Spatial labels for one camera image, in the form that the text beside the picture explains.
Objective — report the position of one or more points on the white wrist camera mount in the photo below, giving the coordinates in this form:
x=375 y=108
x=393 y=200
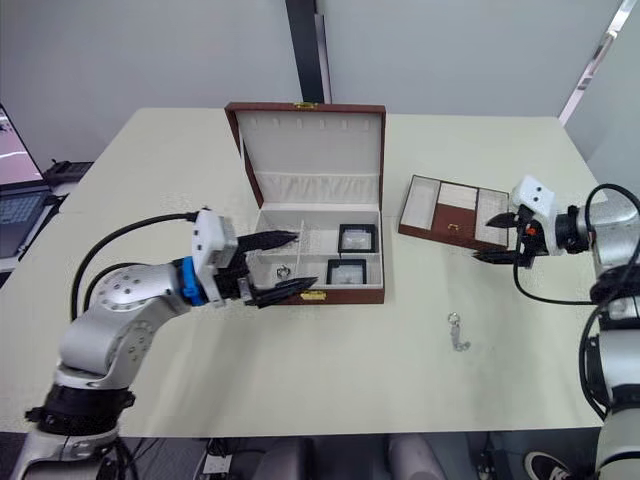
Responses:
x=215 y=240
x=537 y=200

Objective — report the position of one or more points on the dark vertical pillar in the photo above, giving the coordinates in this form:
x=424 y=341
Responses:
x=312 y=50

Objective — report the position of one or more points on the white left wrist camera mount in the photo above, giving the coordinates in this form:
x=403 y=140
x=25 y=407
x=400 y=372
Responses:
x=215 y=240

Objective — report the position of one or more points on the white slanted frame post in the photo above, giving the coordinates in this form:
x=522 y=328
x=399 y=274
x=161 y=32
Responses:
x=595 y=55

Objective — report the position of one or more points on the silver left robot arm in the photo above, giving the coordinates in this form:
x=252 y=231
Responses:
x=100 y=340

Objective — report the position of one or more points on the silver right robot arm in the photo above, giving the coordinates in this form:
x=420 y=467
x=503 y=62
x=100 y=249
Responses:
x=616 y=215

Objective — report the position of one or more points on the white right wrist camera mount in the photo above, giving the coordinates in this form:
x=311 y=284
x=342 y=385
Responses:
x=537 y=200

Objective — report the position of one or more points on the open laptop computer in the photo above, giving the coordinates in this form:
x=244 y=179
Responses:
x=15 y=200

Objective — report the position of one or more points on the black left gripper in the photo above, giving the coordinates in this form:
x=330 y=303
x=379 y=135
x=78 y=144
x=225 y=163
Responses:
x=232 y=280

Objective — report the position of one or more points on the brown jewelry tray with compartments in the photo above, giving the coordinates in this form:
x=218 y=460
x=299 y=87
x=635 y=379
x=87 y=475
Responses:
x=452 y=220

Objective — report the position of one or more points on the black device beside laptop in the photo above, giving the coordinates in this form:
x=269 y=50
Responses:
x=67 y=170

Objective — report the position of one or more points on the black square display case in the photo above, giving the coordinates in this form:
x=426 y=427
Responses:
x=357 y=238
x=346 y=272

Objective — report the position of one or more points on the brown jewelry box white lining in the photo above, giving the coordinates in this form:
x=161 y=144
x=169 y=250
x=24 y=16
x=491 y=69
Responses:
x=310 y=155

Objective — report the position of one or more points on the black and white shoe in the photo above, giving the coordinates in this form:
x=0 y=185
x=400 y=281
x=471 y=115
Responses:
x=547 y=466

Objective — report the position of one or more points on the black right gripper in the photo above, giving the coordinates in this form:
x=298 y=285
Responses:
x=526 y=245

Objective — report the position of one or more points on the white power strip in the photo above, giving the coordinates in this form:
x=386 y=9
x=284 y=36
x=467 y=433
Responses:
x=217 y=464

